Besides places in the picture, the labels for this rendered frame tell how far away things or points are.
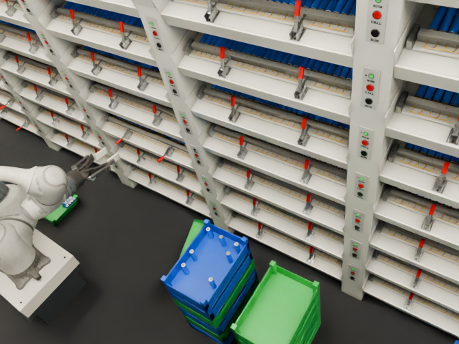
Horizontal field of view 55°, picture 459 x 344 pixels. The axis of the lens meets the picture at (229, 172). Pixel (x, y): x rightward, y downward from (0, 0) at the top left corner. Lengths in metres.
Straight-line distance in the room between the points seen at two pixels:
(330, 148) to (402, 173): 0.22
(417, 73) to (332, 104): 0.27
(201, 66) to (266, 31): 0.33
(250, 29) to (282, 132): 0.38
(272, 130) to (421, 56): 0.57
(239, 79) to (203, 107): 0.27
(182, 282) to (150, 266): 0.59
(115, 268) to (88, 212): 0.44
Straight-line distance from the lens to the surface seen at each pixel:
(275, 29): 1.20
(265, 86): 1.33
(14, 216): 2.15
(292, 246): 2.07
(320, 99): 1.26
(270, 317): 1.71
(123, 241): 2.44
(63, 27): 1.94
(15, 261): 2.11
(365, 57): 1.08
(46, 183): 1.61
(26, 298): 2.17
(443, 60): 1.07
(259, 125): 1.48
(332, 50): 1.11
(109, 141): 2.38
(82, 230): 2.60
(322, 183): 1.54
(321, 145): 1.40
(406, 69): 1.07
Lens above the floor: 1.91
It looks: 49 degrees down
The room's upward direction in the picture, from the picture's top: 15 degrees counter-clockwise
